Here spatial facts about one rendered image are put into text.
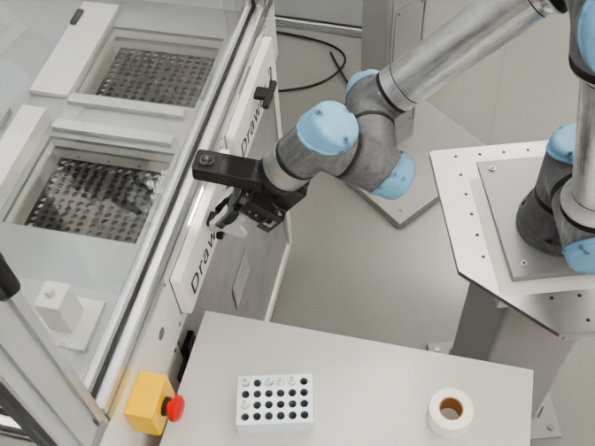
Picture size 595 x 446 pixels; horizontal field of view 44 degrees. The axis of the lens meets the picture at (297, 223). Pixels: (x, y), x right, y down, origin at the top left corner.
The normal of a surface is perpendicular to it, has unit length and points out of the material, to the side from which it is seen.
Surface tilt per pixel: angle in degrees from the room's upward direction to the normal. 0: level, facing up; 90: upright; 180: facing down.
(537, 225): 71
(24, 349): 90
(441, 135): 5
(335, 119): 35
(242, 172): 7
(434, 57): 57
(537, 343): 90
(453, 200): 0
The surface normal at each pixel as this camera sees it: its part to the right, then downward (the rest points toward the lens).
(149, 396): -0.05, -0.59
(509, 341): 0.07, 0.80
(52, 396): 0.97, 0.15
